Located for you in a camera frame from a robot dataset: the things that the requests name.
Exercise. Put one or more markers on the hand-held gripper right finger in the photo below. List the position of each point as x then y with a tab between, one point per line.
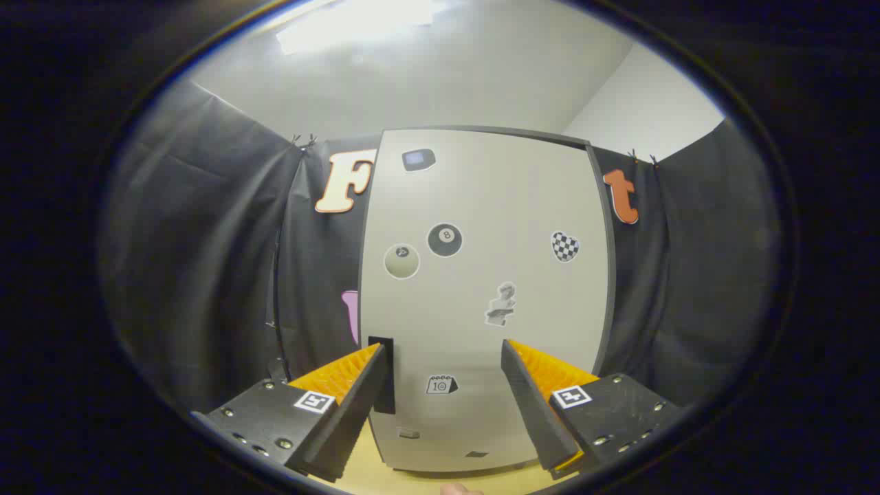
536	412

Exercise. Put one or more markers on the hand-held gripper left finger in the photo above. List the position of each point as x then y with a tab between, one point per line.
350	419

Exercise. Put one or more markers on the light grey cabinet door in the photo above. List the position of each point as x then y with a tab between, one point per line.
481	206

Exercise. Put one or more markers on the grey cabinet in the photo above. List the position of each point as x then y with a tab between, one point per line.
608	275

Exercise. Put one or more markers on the black backdrop cloth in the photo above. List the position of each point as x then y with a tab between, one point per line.
206	240

